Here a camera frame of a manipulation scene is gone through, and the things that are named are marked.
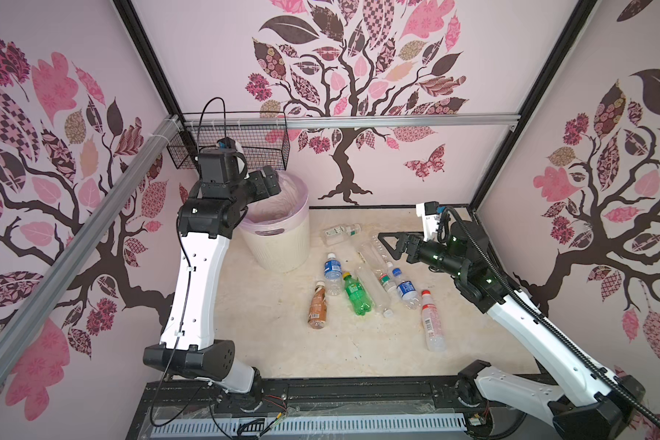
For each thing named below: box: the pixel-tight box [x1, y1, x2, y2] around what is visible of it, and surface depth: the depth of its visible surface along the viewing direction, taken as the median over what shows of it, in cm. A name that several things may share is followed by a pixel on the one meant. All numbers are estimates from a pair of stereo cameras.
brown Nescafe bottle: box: [308, 280, 328, 330], surface depth 87 cm
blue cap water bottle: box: [391, 267, 422, 310], surface depth 92 cm
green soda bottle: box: [342, 271, 373, 317], surface depth 91 cm
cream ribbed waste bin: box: [239, 215, 311, 273], surface depth 87 cm
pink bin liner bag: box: [237, 171, 309, 237], surface depth 83 cm
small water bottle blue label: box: [323, 253, 343, 297], surface depth 97 cm
